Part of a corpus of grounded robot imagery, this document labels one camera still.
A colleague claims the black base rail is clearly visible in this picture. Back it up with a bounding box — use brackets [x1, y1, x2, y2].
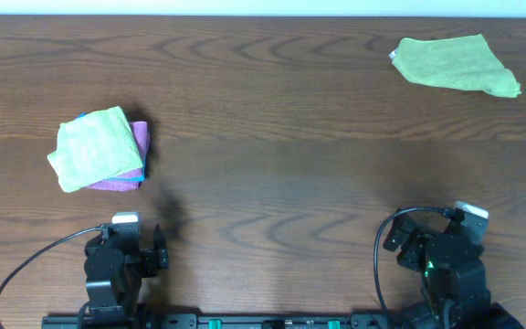
[40, 313, 410, 329]

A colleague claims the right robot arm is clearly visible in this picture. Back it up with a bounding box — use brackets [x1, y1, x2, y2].
[373, 207, 522, 329]

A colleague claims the green cloth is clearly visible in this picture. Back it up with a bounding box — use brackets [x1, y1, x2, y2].
[47, 106, 143, 193]
[389, 34, 521, 98]

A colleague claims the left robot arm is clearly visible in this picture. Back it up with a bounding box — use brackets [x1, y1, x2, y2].
[77, 223, 169, 328]

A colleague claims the left black cable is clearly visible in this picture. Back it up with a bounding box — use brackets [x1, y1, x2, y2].
[0, 226, 109, 329]

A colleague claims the folded purple cloth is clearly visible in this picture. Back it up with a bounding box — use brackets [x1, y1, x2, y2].
[88, 122, 150, 192]

